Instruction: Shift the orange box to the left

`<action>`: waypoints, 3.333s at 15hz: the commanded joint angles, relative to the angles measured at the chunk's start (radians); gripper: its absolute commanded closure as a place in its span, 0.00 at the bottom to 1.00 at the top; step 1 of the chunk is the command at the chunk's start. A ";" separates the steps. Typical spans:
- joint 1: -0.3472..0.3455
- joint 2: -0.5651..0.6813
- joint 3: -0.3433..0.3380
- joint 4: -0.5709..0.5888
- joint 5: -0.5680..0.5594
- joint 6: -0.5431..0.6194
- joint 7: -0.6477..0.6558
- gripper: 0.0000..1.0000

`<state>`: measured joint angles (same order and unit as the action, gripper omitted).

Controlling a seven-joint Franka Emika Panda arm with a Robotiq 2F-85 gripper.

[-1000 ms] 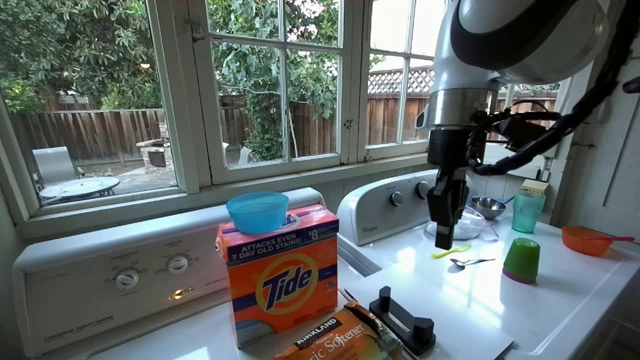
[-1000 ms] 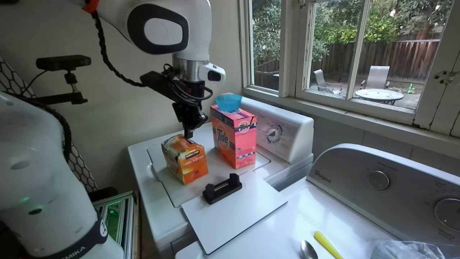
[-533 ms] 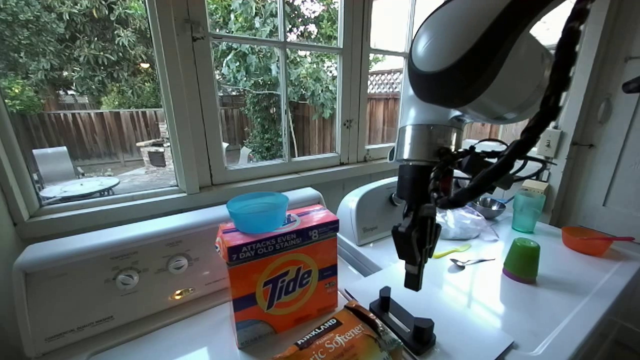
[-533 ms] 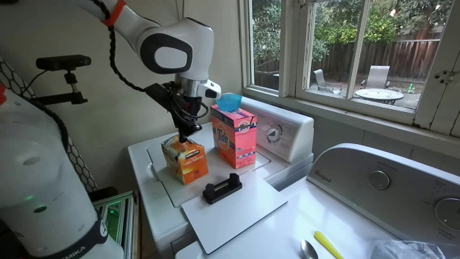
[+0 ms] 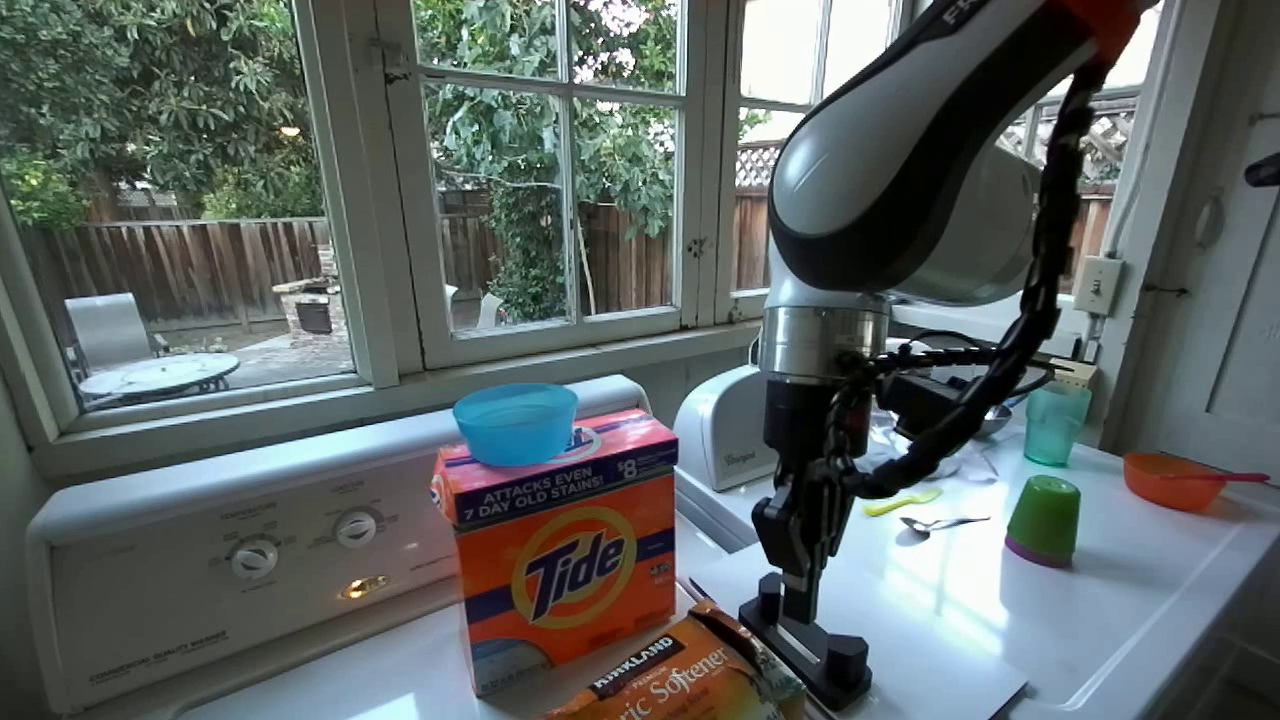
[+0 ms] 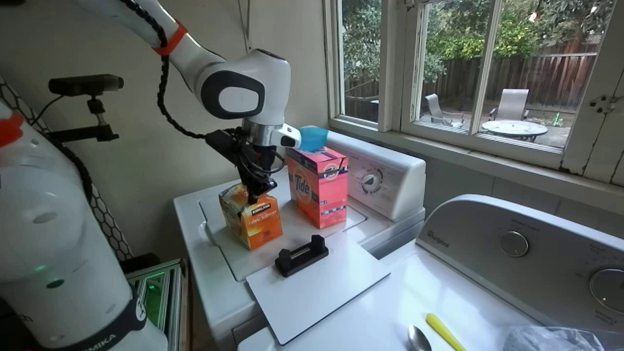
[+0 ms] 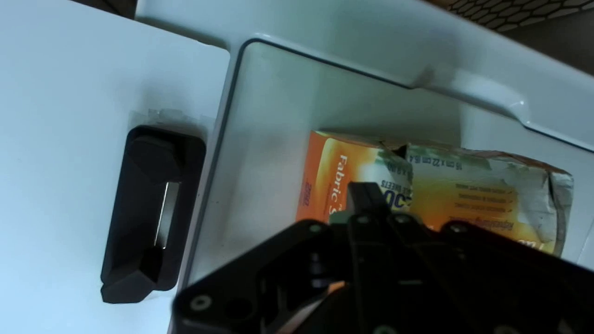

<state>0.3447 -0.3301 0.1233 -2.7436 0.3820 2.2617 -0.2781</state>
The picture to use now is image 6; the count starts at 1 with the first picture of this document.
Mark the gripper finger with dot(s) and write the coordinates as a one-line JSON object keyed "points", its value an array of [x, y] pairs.
{"points": [[268, 186], [253, 192]]}

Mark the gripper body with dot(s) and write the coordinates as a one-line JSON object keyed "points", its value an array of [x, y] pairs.
{"points": [[257, 161]]}

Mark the orange fabric softener box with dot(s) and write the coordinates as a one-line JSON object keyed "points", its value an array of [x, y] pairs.
{"points": [[253, 224]]}

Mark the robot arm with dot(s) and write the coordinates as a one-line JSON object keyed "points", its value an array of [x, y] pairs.
{"points": [[241, 92]]}

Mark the pink orange detergent box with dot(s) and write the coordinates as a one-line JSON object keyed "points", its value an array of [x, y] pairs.
{"points": [[319, 190]]}

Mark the blue plastic scoop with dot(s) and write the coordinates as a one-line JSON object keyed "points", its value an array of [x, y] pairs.
{"points": [[313, 138]]}

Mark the washing machine lid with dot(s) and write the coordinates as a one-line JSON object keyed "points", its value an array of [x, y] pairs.
{"points": [[234, 253]]}

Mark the small black holder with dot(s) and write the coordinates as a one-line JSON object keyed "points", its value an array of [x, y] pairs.
{"points": [[300, 256]]}

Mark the white washing machine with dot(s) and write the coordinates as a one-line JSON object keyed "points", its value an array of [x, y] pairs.
{"points": [[219, 287]]}

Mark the washing machine knob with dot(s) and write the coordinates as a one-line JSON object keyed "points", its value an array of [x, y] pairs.
{"points": [[372, 182]]}

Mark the white flat board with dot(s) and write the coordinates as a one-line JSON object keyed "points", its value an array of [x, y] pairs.
{"points": [[317, 292]]}

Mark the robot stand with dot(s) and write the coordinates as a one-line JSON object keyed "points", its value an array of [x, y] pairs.
{"points": [[165, 292]]}

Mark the grey patio chair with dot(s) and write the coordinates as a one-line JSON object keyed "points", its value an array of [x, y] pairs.
{"points": [[435, 109], [511, 103]]}

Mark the white dryer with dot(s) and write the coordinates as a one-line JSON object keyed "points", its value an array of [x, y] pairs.
{"points": [[438, 292]]}

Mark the metal spoon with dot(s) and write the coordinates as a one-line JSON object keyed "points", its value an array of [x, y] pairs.
{"points": [[418, 339]]}

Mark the window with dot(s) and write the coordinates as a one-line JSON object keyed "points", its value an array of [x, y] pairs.
{"points": [[487, 141]]}

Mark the small silver dryer knob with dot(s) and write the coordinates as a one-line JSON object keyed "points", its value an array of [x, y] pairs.
{"points": [[514, 243]]}

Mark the round patio table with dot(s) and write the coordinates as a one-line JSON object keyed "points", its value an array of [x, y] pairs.
{"points": [[514, 128]]}

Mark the wooden fence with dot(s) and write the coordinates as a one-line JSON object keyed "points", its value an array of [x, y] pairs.
{"points": [[555, 73]]}

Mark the grey plastic bag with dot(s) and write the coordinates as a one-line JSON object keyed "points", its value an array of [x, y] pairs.
{"points": [[551, 339]]}

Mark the large silver dryer knob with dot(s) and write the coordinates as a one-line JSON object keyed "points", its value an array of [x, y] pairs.
{"points": [[609, 290]]}

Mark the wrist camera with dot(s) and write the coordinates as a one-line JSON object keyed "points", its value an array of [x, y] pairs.
{"points": [[220, 141]]}

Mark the camera on mount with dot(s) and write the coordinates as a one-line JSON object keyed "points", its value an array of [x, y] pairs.
{"points": [[85, 84]]}

